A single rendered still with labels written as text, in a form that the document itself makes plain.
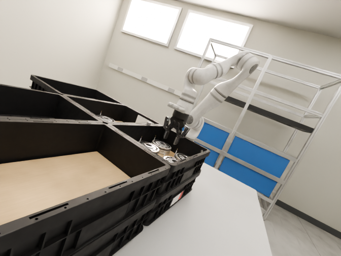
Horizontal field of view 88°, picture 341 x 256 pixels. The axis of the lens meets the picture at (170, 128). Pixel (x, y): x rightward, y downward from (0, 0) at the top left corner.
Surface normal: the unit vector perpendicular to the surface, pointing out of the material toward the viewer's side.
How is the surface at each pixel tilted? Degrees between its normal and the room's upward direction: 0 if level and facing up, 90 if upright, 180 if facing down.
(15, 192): 0
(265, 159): 90
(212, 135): 90
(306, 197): 90
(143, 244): 0
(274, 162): 90
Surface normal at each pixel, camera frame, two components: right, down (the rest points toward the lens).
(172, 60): -0.36, 0.05
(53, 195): 0.37, -0.91
